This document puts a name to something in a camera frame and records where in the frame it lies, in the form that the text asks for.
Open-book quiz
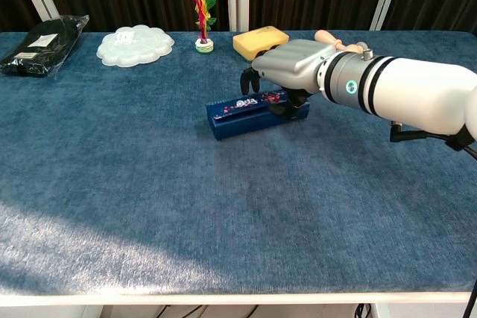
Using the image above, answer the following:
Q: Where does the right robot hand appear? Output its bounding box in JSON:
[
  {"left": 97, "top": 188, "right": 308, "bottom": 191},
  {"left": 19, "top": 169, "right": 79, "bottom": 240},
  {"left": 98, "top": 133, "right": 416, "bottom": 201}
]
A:
[{"left": 240, "top": 38, "right": 336, "bottom": 120}]

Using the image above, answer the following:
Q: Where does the blue pencil case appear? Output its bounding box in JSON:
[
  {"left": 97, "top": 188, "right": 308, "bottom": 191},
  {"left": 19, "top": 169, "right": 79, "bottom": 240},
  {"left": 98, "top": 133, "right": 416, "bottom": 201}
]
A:
[{"left": 206, "top": 89, "right": 311, "bottom": 141}]

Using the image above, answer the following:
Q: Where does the yellow sponge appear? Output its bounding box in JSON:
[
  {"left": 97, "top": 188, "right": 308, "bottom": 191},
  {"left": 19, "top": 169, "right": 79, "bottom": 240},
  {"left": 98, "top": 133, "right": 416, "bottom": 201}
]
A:
[{"left": 233, "top": 26, "right": 291, "bottom": 62}]

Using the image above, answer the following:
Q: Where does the colourful feather shuttlecock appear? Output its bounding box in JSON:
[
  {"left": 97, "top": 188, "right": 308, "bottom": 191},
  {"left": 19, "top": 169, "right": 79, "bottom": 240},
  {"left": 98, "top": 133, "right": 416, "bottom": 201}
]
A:
[{"left": 177, "top": 0, "right": 221, "bottom": 55}]

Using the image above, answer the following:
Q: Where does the white flower-shaped plastic tray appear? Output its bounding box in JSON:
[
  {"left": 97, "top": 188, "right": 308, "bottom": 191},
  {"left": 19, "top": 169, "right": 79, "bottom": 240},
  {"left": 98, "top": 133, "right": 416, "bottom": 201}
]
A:
[{"left": 96, "top": 24, "right": 176, "bottom": 68}]

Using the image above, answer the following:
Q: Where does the blue table cloth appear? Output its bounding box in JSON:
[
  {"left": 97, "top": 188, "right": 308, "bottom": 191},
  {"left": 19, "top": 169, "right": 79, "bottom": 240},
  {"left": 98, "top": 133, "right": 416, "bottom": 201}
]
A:
[{"left": 0, "top": 30, "right": 477, "bottom": 295}]

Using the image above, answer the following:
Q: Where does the black garment in plastic bag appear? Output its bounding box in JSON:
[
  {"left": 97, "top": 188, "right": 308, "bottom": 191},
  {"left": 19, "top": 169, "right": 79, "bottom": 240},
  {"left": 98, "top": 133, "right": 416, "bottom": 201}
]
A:
[{"left": 0, "top": 14, "right": 90, "bottom": 80}]

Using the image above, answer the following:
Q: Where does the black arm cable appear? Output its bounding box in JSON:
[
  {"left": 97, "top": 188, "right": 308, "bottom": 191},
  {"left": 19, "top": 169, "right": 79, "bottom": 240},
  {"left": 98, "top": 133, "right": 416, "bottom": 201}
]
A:
[{"left": 389, "top": 120, "right": 477, "bottom": 318}]

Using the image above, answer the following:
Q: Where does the black cable bundle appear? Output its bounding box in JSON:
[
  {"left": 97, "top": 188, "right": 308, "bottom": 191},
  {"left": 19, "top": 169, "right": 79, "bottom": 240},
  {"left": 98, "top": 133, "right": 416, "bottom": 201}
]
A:
[
  {"left": 148, "top": 305, "right": 262, "bottom": 318},
  {"left": 353, "top": 302, "right": 373, "bottom": 318}
]

